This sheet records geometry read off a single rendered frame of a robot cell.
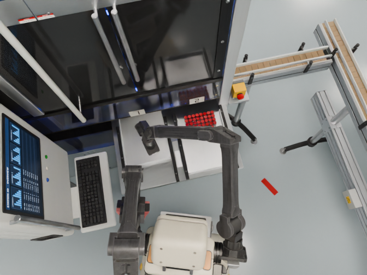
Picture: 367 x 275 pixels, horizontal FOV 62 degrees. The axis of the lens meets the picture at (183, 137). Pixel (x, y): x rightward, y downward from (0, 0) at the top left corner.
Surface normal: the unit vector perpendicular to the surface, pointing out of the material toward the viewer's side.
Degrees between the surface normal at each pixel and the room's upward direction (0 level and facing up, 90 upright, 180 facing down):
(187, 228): 43
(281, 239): 0
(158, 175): 0
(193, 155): 0
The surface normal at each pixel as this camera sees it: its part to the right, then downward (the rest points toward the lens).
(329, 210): -0.04, -0.34
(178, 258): -0.11, 0.46
